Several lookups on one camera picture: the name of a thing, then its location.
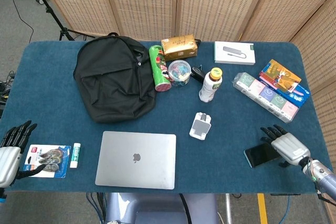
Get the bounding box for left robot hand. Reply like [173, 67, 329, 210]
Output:
[0, 120, 45, 188]

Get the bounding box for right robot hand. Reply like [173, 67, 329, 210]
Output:
[259, 124, 312, 168]

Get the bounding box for black smartphone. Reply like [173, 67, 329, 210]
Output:
[244, 142, 281, 168]

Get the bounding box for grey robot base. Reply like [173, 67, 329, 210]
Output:
[104, 192, 220, 224]

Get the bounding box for white phone stand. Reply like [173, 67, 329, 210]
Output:
[188, 112, 212, 141]

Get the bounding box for black tripod stand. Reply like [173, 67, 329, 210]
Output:
[9, 0, 95, 41]

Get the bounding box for correction tape blister pack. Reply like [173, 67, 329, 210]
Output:
[23, 144, 72, 179]

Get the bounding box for blue flat box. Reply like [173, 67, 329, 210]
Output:
[258, 74, 311, 109]

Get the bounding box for blue felt table cloth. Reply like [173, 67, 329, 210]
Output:
[0, 40, 334, 195]

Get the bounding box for pastel tissue multipack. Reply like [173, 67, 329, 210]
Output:
[232, 72, 300, 124]

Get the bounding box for white green glue stick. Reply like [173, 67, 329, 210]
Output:
[69, 142, 81, 168]

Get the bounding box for colourful box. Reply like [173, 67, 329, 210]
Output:
[259, 59, 302, 93]

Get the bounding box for silver table leg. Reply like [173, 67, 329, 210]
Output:
[225, 194, 233, 224]

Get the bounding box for white drink bottle yellow cap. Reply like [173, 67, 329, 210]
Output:
[198, 67, 223, 103]

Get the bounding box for white adapter box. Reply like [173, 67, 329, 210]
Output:
[213, 41, 256, 66]

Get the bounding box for black stapler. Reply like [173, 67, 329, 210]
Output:
[191, 65, 206, 83]

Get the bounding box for grey closed laptop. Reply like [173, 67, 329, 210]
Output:
[94, 131, 177, 190]

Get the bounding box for black backpack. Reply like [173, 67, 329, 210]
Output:
[73, 32, 158, 124]

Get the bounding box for clear jar of binder clips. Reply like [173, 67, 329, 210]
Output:
[167, 60, 192, 88]

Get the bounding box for gold wrapped package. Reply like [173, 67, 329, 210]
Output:
[161, 34, 198, 62]

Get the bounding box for green chips can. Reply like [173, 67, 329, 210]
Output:
[149, 45, 172, 92]

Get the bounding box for woven wooden folding screen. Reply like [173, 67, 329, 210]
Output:
[33, 0, 336, 224]

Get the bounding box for black floor cable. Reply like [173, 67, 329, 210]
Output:
[7, 0, 35, 43]

